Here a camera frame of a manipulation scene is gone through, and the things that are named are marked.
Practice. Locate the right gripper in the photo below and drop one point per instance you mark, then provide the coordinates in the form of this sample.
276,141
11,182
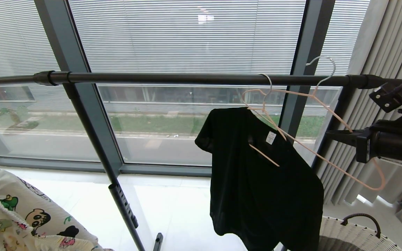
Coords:
386,146

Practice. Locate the pink clothes hanger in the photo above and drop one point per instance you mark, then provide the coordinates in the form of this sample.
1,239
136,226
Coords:
263,155
383,179

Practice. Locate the black garment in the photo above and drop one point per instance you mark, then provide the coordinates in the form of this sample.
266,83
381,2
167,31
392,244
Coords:
263,209

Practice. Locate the cream printed garment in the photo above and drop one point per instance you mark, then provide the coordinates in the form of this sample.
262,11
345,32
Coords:
30,216

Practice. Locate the white laundry basket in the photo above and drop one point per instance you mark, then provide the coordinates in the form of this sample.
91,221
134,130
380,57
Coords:
347,237

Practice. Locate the black clothes rack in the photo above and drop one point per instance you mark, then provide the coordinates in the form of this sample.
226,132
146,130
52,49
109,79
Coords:
169,78

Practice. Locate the beige curtain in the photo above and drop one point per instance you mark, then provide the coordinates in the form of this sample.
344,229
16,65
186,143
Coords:
379,35

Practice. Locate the window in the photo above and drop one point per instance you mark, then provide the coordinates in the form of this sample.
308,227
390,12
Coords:
187,35

